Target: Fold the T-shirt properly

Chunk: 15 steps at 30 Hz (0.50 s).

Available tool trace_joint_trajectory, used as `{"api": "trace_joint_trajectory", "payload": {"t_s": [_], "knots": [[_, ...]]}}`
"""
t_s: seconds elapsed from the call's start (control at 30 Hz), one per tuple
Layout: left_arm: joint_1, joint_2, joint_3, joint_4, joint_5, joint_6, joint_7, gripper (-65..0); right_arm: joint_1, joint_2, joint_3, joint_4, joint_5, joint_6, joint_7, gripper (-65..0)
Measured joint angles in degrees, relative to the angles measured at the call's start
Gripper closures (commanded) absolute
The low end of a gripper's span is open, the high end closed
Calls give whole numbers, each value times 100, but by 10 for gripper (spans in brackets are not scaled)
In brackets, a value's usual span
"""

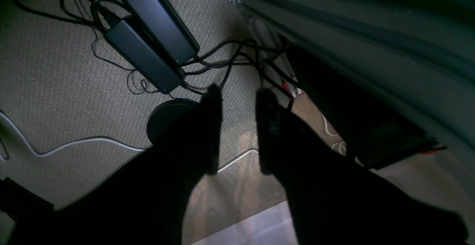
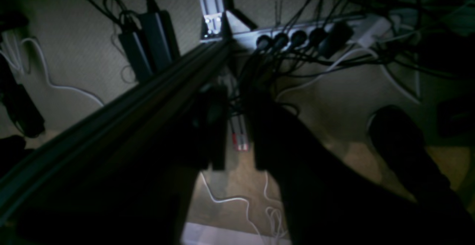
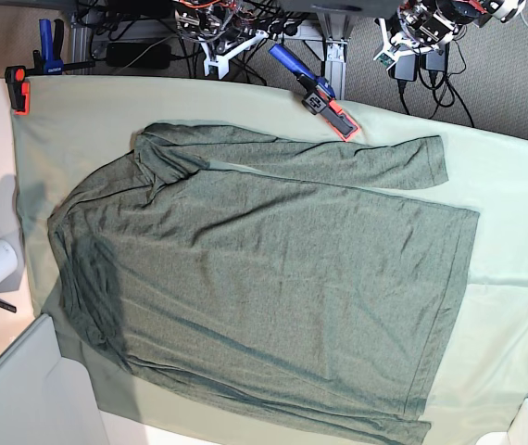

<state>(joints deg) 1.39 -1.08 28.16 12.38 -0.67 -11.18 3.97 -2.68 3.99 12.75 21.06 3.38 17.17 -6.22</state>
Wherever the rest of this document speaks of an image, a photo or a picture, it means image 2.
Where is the white charger plug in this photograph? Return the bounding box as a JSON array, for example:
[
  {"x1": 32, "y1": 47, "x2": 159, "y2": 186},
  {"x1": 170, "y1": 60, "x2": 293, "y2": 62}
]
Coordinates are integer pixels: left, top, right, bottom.
[{"x1": 351, "y1": 15, "x2": 392, "y2": 48}]

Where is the left black power adapter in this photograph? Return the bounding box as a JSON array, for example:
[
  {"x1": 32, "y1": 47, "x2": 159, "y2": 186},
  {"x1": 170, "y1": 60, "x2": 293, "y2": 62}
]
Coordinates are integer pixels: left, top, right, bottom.
[{"x1": 118, "y1": 30, "x2": 155, "y2": 83}]

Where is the black power adapter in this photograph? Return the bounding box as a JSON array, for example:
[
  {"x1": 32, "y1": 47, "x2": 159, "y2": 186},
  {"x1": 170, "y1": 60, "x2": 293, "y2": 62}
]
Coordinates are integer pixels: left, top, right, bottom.
[
  {"x1": 138, "y1": 10, "x2": 180, "y2": 72},
  {"x1": 118, "y1": 30, "x2": 155, "y2": 83}
]

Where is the white cable on floor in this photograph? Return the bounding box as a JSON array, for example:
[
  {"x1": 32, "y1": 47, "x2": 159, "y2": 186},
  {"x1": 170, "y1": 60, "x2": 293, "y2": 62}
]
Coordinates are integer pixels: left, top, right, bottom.
[{"x1": 20, "y1": 37, "x2": 105, "y2": 107}]

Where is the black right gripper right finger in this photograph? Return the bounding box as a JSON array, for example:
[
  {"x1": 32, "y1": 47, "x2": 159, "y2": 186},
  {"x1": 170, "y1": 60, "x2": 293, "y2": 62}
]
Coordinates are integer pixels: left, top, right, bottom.
[{"x1": 248, "y1": 89, "x2": 297, "y2": 172}]

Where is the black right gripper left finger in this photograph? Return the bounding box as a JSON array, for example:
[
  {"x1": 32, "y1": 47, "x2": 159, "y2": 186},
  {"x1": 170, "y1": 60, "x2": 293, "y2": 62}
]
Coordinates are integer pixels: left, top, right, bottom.
[{"x1": 193, "y1": 85, "x2": 228, "y2": 171}]

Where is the right black power adapter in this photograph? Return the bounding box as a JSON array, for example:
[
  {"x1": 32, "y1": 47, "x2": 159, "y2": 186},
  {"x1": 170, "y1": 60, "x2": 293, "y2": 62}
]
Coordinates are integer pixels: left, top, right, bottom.
[{"x1": 138, "y1": 10, "x2": 180, "y2": 72}]

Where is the aluminium table frame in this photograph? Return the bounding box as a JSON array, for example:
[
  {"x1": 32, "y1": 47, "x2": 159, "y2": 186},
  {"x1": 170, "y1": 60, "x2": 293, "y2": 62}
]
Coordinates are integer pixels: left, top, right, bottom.
[{"x1": 0, "y1": 0, "x2": 368, "y2": 216}]

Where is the grey power strip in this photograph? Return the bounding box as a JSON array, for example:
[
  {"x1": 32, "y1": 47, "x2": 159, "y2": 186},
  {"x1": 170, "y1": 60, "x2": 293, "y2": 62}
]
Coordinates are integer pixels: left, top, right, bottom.
[{"x1": 230, "y1": 13, "x2": 394, "y2": 52}]

